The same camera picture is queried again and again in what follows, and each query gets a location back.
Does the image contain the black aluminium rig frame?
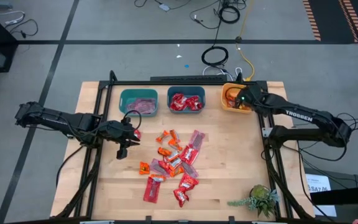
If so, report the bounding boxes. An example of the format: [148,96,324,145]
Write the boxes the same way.
[54,70,315,220]

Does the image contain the black cart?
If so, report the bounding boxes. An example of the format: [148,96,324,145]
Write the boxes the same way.
[305,167,358,224]

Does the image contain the thin black cord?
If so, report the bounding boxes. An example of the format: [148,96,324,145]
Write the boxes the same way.
[213,0,225,49]

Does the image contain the blue plastic bin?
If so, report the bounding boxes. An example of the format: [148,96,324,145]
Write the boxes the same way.
[167,85,206,114]

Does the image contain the potted succulent plant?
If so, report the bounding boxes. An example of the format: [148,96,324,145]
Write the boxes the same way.
[227,184,280,218]

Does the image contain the black camera cable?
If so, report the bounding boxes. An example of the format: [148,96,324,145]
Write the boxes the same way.
[121,110,143,130]

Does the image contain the thin yellow cord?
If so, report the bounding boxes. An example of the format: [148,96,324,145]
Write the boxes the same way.
[236,0,255,42]

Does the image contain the black bar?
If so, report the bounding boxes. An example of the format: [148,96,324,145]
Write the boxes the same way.
[150,75,230,83]

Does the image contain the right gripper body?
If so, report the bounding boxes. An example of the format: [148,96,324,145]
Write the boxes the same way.
[234,83,263,110]

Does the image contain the white cable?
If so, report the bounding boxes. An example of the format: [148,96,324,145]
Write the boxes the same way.
[0,11,27,26]
[202,64,242,81]

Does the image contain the yellow power cable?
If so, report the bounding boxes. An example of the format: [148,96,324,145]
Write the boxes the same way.
[235,42,256,82]

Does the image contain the white paper sheet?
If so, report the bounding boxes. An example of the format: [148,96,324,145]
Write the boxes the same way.
[305,173,338,218]

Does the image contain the pink translucent candy wrapper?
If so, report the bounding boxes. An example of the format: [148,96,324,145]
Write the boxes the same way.
[188,129,206,151]
[181,161,200,179]
[150,158,167,178]
[141,98,157,115]
[126,98,147,114]

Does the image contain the yellow plastic bin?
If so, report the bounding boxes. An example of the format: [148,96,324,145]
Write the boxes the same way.
[221,82,254,114]

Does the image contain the teal green plastic bin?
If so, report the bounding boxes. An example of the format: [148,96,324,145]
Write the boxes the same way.
[119,88,159,118]

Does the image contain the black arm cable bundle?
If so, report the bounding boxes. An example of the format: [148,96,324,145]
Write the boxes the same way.
[261,111,358,218]

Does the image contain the coiled black cable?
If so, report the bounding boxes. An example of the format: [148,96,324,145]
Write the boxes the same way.
[201,45,230,67]
[218,5,241,24]

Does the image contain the long red candy wrapper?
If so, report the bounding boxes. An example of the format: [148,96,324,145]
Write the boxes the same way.
[142,177,162,204]

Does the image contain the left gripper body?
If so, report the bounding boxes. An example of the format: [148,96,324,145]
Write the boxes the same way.
[99,116,136,160]

